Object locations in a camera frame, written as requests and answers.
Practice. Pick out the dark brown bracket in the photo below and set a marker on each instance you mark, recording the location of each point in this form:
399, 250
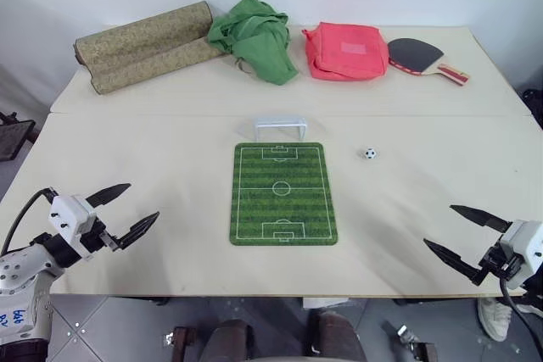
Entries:
182, 343

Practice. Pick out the pink fabric bag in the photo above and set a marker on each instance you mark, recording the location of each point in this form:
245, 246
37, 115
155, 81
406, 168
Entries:
345, 50

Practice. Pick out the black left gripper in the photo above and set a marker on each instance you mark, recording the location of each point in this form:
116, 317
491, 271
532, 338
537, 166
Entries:
94, 242

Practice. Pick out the white paper under table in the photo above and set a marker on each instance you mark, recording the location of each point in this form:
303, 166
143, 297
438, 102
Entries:
324, 302

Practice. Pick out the dark rounded shape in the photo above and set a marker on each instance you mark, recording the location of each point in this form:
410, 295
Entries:
337, 338
229, 343

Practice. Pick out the white sneaker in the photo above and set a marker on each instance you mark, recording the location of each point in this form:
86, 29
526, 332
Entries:
494, 317

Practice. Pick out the rolled olive patterned mat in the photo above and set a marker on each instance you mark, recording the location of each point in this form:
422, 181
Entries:
140, 46

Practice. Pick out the black metal rack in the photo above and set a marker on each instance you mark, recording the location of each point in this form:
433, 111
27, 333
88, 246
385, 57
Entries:
15, 137

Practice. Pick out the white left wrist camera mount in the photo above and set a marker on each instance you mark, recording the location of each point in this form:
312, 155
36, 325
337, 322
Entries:
70, 215

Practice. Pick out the crumpled green cloth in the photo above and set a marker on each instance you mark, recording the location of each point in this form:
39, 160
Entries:
259, 44

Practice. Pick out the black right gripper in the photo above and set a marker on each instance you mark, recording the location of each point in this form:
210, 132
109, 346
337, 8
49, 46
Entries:
498, 266

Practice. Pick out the dark bracket with metal clip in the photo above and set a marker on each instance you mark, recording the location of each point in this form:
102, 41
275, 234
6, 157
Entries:
411, 343

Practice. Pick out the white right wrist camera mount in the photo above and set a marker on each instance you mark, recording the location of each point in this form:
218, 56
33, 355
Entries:
524, 243

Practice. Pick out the grey miniature goal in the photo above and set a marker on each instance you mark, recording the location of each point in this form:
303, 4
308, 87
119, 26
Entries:
280, 120

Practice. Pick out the tiny soccer ball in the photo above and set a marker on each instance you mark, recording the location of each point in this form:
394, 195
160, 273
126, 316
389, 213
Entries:
370, 153

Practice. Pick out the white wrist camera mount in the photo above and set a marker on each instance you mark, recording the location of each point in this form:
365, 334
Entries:
524, 243
70, 215

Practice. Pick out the black equipment beside table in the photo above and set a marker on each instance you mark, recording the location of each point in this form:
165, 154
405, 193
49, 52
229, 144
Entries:
535, 107

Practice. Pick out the green soccer field mat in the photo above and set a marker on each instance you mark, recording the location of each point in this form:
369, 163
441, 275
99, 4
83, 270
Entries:
283, 209

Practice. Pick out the black table tennis paddle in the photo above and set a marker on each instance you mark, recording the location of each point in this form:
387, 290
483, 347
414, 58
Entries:
413, 53

